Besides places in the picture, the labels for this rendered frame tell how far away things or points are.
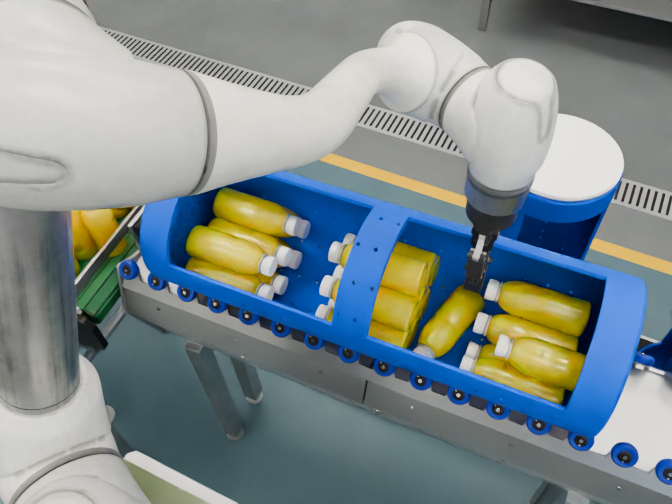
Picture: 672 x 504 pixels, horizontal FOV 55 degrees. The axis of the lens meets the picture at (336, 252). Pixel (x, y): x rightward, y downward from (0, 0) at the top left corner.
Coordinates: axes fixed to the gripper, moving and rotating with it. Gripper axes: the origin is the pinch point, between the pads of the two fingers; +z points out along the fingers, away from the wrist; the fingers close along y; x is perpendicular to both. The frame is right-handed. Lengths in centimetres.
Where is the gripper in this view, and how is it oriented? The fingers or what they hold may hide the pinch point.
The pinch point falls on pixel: (475, 276)
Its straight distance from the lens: 110.5
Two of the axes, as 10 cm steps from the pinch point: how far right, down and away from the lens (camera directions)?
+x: -9.1, -3.0, 2.7
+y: 4.0, -7.4, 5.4
